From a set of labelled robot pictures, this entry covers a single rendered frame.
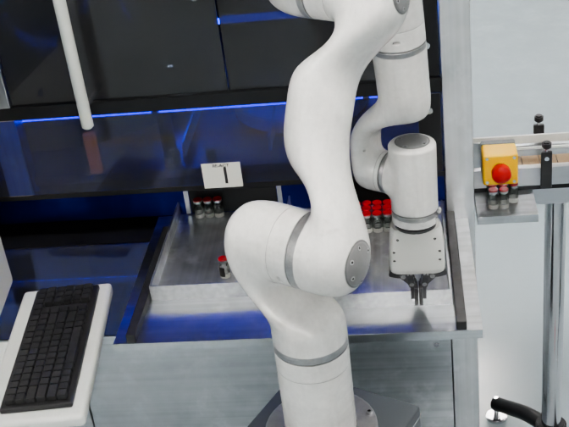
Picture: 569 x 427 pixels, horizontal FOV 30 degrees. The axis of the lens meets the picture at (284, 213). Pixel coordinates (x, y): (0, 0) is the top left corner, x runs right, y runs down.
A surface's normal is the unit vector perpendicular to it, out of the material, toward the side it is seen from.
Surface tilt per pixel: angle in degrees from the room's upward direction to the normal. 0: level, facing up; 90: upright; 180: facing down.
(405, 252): 90
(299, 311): 29
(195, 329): 0
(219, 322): 0
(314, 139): 67
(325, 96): 72
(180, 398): 90
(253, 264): 96
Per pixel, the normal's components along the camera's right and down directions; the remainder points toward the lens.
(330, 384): 0.44, 0.41
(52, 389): -0.11, -0.86
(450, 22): -0.08, 0.51
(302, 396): -0.37, 0.50
